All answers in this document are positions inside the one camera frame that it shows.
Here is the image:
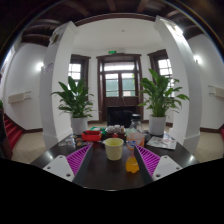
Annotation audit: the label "clear orange soda bottle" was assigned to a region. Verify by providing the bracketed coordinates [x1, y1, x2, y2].
[125, 113, 147, 174]

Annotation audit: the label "red plastic box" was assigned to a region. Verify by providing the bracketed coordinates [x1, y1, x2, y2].
[81, 129, 103, 143]

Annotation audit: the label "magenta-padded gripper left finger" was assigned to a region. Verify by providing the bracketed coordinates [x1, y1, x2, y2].
[42, 143, 95, 187]

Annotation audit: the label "dark framed window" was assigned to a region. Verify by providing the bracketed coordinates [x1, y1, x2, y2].
[68, 54, 91, 91]
[147, 49, 174, 89]

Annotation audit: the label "black chair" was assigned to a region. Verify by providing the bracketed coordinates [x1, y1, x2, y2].
[107, 105, 134, 128]

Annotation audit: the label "dark wooden double door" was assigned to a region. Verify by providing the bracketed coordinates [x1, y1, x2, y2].
[96, 53, 144, 123]

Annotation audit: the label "small potted plant white pot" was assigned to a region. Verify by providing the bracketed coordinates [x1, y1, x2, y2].
[50, 75, 96, 136]

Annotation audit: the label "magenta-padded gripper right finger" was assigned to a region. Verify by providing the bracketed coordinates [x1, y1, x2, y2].
[133, 143, 183, 186]

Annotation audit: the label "pale yellow cup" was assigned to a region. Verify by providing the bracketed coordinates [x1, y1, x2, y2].
[102, 137, 125, 162]

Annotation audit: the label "printed paper leaflet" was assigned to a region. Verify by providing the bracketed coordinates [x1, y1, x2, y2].
[145, 135, 178, 151]

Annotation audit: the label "red carpeted staircase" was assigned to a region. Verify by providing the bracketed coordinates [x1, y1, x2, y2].
[3, 113, 24, 151]

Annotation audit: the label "large potted plant white pot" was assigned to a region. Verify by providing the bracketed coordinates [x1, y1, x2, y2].
[137, 68, 190, 137]

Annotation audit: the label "colourful round stickers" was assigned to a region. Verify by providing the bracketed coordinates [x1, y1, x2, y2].
[58, 134, 93, 148]

